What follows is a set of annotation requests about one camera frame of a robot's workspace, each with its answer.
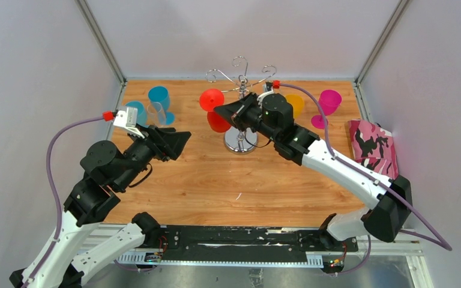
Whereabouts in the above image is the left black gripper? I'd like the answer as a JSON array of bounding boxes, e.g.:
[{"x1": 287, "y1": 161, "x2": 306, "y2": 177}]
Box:
[{"x1": 116, "y1": 122, "x2": 192, "y2": 190}]

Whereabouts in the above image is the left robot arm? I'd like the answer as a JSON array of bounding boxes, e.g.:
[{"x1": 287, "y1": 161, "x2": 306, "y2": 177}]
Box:
[{"x1": 10, "y1": 125, "x2": 191, "y2": 287}]

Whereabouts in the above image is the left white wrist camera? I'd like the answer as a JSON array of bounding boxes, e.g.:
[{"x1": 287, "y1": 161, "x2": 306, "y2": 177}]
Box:
[{"x1": 113, "y1": 106, "x2": 145, "y2": 139}]

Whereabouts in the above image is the chrome wine glass rack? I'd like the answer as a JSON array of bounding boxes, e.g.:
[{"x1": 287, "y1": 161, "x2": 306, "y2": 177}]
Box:
[{"x1": 205, "y1": 56, "x2": 277, "y2": 155}]

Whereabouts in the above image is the clear wine glass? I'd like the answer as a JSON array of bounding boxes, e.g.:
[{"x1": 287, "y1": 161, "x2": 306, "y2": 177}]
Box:
[{"x1": 146, "y1": 101, "x2": 167, "y2": 127}]

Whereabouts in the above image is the aluminium frame rail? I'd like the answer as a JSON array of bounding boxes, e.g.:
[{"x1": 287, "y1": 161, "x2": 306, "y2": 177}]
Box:
[{"x1": 83, "y1": 224, "x2": 424, "y2": 269}]

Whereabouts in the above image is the yellow wine glass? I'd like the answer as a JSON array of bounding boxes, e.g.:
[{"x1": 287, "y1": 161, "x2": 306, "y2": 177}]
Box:
[{"x1": 285, "y1": 94, "x2": 304, "y2": 119}]

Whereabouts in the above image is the pink camouflage cloth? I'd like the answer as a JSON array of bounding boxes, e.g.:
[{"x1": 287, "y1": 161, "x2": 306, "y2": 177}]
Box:
[{"x1": 348, "y1": 119, "x2": 399, "y2": 179}]

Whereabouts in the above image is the blue wine glass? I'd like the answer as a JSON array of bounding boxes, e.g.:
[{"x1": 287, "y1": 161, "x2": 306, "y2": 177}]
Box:
[
  {"x1": 125, "y1": 101, "x2": 148, "y2": 127},
  {"x1": 148, "y1": 86, "x2": 175, "y2": 125}
]

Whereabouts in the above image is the red wine glass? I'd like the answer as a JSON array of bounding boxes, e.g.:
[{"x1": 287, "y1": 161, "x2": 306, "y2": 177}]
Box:
[{"x1": 199, "y1": 88, "x2": 231, "y2": 133}]

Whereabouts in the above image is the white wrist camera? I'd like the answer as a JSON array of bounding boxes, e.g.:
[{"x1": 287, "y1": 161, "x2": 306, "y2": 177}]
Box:
[
  {"x1": 113, "y1": 106, "x2": 145, "y2": 139},
  {"x1": 257, "y1": 90, "x2": 274, "y2": 107}
]

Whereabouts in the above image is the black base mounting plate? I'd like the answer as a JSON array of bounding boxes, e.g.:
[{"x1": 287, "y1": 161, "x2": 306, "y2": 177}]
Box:
[{"x1": 140, "y1": 225, "x2": 358, "y2": 263}]

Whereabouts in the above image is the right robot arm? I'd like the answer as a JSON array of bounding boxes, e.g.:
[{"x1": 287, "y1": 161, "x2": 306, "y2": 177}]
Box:
[{"x1": 214, "y1": 93, "x2": 412, "y2": 251}]

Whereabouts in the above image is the blue wine glass front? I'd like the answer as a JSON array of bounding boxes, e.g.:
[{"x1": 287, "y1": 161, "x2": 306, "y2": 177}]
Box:
[{"x1": 125, "y1": 101, "x2": 148, "y2": 127}]

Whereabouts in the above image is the pink wine glass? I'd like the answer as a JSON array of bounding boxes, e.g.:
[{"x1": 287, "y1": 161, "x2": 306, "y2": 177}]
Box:
[{"x1": 311, "y1": 89, "x2": 342, "y2": 129}]

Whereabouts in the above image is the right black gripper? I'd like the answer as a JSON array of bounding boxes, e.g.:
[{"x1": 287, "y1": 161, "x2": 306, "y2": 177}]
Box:
[{"x1": 214, "y1": 92, "x2": 279, "y2": 143}]

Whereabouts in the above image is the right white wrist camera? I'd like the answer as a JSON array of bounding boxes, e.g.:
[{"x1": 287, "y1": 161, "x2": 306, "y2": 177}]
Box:
[{"x1": 257, "y1": 90, "x2": 274, "y2": 107}]

